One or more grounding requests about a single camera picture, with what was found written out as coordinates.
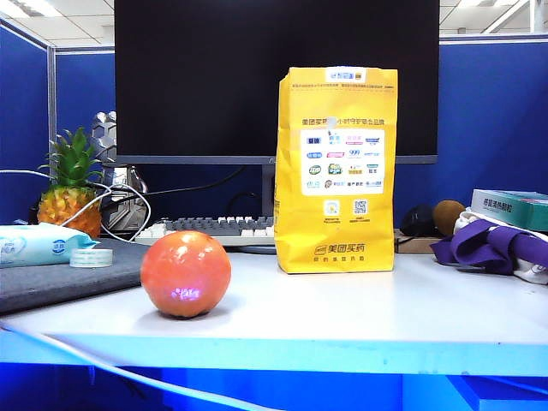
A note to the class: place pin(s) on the brown cardboard box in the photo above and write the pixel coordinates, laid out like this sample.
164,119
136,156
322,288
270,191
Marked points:
413,244

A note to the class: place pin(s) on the orange fruit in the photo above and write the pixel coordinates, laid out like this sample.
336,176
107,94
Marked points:
185,269

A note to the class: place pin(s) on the brown kiwi fruit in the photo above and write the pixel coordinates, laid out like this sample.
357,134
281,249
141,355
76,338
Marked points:
448,216

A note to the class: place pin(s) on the yellow paper bag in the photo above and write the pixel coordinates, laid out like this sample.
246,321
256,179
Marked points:
336,214

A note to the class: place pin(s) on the silver robot figurine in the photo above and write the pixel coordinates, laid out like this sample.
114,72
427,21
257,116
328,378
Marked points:
112,171

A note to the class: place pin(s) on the clear tape roll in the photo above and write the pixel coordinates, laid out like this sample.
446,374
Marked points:
91,257

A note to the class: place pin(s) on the grey and white keyboard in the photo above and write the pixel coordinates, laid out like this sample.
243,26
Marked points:
214,229

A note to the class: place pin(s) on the white cloth bag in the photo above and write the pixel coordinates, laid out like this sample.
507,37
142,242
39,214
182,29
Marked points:
533,269

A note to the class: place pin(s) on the dark grey desk mat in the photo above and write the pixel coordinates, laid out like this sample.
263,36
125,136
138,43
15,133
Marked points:
64,278

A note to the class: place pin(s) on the black computer mouse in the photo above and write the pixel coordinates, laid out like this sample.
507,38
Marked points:
418,220

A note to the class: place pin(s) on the purple cloth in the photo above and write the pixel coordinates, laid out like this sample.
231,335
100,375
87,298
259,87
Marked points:
484,246

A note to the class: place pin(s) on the toy pineapple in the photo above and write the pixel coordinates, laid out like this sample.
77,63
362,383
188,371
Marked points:
70,192

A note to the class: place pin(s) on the teal medicine box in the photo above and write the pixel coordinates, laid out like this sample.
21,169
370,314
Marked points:
514,207

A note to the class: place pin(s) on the wet wipes pack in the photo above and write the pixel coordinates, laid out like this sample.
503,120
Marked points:
30,246

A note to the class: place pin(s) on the black computer monitor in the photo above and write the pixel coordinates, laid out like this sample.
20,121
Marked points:
214,85

